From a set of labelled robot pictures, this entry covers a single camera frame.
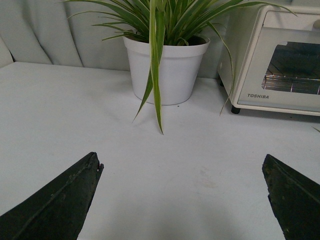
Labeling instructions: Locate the metal wire oven rack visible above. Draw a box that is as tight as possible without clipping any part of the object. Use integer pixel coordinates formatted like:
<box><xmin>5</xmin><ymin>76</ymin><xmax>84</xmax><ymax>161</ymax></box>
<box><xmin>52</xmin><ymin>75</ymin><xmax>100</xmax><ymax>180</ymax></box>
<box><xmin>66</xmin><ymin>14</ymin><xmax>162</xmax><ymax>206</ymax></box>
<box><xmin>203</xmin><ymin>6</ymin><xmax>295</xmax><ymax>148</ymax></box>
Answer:
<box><xmin>261</xmin><ymin>60</ymin><xmax>320</xmax><ymax>95</ymax></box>

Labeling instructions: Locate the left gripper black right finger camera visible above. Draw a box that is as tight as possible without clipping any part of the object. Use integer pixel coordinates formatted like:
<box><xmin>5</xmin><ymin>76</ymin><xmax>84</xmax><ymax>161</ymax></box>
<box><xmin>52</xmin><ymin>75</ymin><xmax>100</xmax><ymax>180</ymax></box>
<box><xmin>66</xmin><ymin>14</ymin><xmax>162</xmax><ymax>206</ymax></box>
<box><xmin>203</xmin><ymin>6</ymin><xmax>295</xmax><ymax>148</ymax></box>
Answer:
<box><xmin>262</xmin><ymin>154</ymin><xmax>320</xmax><ymax>240</ymax></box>

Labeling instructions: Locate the black oven foot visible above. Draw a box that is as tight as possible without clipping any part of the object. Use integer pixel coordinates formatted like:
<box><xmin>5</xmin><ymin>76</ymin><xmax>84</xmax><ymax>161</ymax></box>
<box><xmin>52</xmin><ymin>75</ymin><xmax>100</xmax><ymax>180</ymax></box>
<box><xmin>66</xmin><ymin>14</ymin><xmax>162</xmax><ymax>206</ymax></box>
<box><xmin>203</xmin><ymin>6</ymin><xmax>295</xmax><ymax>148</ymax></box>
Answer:
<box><xmin>231</xmin><ymin>105</ymin><xmax>241</xmax><ymax>115</ymax></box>

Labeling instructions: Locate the white plastic flower pot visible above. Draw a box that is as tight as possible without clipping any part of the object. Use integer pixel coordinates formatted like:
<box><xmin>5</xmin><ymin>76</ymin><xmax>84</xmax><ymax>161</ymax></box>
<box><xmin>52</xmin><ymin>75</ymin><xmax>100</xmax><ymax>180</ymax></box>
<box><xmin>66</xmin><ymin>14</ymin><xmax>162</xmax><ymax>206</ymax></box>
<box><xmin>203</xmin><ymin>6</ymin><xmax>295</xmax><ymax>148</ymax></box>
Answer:
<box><xmin>123</xmin><ymin>35</ymin><xmax>211</xmax><ymax>106</ymax></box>

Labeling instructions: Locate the cream Toshiba toaster oven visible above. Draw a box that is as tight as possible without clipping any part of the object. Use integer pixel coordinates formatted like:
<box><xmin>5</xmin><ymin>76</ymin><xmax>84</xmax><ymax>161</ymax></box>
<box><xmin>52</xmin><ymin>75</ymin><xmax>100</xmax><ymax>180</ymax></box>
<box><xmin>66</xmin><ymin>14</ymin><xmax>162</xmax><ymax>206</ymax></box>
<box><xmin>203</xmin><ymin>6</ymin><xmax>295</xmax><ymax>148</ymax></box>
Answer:
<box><xmin>218</xmin><ymin>1</ymin><xmax>320</xmax><ymax>116</ymax></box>

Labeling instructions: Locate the white backdrop curtain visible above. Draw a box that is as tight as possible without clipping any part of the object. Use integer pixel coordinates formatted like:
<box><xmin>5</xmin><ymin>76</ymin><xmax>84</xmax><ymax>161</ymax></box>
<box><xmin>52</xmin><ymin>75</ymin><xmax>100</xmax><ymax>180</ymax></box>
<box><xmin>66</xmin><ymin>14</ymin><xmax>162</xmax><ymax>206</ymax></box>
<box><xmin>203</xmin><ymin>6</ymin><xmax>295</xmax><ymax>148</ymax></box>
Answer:
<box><xmin>0</xmin><ymin>0</ymin><xmax>226</xmax><ymax>80</ymax></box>

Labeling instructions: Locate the green striped spider plant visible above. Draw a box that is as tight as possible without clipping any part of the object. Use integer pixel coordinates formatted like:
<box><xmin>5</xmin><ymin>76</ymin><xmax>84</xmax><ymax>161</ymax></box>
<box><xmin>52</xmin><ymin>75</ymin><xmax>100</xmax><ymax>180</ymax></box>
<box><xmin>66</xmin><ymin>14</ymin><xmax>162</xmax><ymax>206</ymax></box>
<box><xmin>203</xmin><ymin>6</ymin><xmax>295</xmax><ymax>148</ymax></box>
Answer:
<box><xmin>59</xmin><ymin>0</ymin><xmax>298</xmax><ymax>135</ymax></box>

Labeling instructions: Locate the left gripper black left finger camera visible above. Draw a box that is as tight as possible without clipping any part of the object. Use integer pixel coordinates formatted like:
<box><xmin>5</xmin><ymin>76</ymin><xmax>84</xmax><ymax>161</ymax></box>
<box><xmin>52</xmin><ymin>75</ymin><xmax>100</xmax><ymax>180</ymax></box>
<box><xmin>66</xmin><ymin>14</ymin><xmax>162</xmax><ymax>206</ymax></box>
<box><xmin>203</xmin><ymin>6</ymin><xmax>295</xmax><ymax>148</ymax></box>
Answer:
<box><xmin>0</xmin><ymin>152</ymin><xmax>104</xmax><ymax>240</ymax></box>

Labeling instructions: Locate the glass oven door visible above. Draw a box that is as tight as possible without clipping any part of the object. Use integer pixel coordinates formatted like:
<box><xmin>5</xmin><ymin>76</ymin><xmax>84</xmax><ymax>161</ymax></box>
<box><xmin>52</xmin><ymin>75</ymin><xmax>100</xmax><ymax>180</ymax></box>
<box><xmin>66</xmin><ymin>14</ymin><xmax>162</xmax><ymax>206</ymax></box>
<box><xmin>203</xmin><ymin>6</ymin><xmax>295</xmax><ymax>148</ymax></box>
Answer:
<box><xmin>237</xmin><ymin>11</ymin><xmax>320</xmax><ymax>112</ymax></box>

